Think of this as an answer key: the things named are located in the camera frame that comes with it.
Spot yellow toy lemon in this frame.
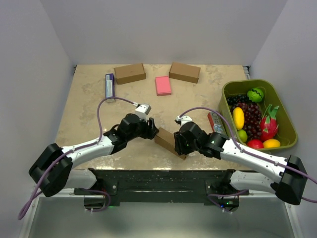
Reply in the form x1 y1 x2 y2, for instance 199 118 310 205
232 107 245 130

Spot red silver snack packet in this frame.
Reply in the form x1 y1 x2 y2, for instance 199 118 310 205
208 112 227 135

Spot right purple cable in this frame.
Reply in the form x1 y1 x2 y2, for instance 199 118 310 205
178 107 317 205

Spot olive green plastic bin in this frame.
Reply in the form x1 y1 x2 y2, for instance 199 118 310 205
218 79 298 152

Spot green toy lime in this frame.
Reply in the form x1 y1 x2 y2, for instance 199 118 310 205
238 129 248 143

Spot orange yellow mango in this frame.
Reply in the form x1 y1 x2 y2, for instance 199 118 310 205
263 138 281 148

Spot purple toothpaste box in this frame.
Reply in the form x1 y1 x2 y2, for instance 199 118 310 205
105 73 115 103

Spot pink dragon fruit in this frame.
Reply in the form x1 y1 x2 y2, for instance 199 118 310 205
260 104 279 142

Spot green toy melon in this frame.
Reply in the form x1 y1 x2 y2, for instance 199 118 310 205
247 88 264 103

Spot pink sticky note pad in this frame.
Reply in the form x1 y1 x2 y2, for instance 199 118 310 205
155 76 172 96

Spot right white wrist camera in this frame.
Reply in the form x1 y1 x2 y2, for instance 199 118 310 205
175 115 193 126

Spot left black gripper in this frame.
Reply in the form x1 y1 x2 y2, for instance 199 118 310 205
126 116 159 141

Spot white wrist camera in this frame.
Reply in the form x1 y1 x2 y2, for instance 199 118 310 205
175 115 193 126
133 102 152 121

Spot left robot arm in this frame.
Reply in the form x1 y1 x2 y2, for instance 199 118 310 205
29 114 159 197

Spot aluminium rail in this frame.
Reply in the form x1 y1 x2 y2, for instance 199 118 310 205
31 185 295 199

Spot folded cardboard box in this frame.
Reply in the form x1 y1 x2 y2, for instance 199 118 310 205
169 62 201 84
114 63 146 85

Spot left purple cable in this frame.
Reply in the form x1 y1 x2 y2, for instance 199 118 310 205
17 96 139 221

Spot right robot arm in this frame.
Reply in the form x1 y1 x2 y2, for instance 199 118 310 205
174 121 307 205

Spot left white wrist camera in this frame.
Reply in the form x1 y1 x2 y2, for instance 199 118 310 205
133 102 152 121

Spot dark red grape bunch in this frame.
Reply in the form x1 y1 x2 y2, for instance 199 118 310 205
230 103 262 141

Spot black base frame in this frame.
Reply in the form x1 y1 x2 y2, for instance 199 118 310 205
74 170 249 212

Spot right folded cardboard box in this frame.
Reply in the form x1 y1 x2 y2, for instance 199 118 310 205
169 62 201 84

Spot brown cardboard box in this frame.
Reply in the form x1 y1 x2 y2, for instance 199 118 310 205
154 127 186 160

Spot black grape bunch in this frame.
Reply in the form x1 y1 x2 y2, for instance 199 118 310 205
226 95 250 106

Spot purple cable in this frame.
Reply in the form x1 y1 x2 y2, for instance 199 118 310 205
178 107 317 205
17 96 139 221

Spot left folded cardboard box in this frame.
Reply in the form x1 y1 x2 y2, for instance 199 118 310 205
114 63 146 85

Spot red toy apple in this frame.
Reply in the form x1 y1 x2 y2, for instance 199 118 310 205
247 139 264 149

